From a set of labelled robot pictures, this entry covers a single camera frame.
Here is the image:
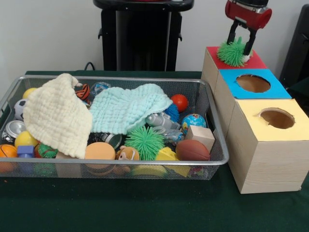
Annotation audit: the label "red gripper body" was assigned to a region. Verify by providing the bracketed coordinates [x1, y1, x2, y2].
[225, 0, 273, 31]

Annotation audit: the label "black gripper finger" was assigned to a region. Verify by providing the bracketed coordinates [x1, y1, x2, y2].
[227, 21, 239, 44]
[243, 28, 258, 56]

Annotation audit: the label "green spiky ball with eyes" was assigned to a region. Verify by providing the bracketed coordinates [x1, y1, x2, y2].
[216, 37, 252, 67]

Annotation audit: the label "clear mesh bin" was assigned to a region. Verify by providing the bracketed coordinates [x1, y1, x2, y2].
[0, 74, 229, 181]

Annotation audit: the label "wooden box with three holes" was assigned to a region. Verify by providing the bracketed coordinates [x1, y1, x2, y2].
[201, 46, 309, 194]

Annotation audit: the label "dark green side table cloth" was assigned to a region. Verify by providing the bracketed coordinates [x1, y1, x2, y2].
[288, 77, 309, 116]

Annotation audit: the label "red ball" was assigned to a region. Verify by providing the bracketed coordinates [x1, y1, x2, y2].
[170, 94, 189, 113]

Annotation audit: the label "blue globe ball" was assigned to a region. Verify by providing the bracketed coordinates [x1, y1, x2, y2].
[182, 114, 207, 134]

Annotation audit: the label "blue spiky ball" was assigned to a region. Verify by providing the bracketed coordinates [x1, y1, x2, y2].
[164, 104, 181, 123]

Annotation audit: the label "plain wooden block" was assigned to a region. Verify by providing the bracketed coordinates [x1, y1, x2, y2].
[185, 125, 215, 153]

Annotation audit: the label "brown toy football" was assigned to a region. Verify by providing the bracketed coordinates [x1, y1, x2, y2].
[176, 139, 211, 161]

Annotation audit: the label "mint green muslin cloth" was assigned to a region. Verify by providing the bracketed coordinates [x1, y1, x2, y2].
[90, 83, 173, 135]

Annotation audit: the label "plain green spiky ball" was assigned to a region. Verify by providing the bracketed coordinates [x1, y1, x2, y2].
[125, 126, 165, 161]

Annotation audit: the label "dark green tablecloth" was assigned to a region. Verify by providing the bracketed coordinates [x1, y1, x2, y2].
[0, 71, 309, 232]

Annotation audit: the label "cream muslin cloth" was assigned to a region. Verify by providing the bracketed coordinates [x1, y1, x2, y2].
[22, 73, 93, 159]

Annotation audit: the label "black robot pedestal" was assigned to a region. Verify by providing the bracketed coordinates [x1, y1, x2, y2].
[93, 0, 196, 72]

